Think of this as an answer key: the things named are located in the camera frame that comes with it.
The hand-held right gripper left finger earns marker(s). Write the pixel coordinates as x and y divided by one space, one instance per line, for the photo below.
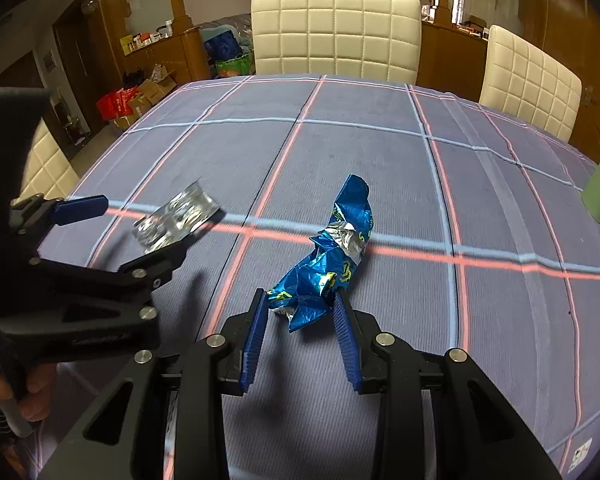
255 340

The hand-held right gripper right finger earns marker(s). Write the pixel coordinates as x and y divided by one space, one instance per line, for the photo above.
347 340

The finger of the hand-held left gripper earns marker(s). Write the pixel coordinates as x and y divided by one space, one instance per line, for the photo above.
145 270
82 210

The silver foil blister pack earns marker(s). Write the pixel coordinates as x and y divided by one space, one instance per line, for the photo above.
180 215

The blue foil wrapper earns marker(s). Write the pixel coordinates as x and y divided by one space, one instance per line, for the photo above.
320 280

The person's left hand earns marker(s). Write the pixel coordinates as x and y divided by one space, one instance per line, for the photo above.
40 390

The cream quilted chair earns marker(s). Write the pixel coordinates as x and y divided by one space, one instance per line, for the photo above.
335 35
50 165
530 85

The red plastic bag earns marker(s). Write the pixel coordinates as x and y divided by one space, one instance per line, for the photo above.
116 104

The open cardboard box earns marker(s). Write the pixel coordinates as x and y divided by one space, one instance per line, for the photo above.
160 85
141 105

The yellow box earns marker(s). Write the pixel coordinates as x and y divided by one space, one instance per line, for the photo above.
126 45

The plaid blue tablecloth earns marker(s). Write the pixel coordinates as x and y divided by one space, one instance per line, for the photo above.
380 160

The wooden partition cabinet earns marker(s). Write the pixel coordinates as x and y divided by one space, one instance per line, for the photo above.
450 60
192 55

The colourful woven bag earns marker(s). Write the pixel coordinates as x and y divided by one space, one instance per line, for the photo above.
232 67

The blue quilted bag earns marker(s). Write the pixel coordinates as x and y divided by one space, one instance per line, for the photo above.
222 45

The white printed label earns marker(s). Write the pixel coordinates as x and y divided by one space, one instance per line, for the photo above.
581 452

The wooden door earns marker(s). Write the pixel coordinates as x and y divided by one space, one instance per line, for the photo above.
555 35

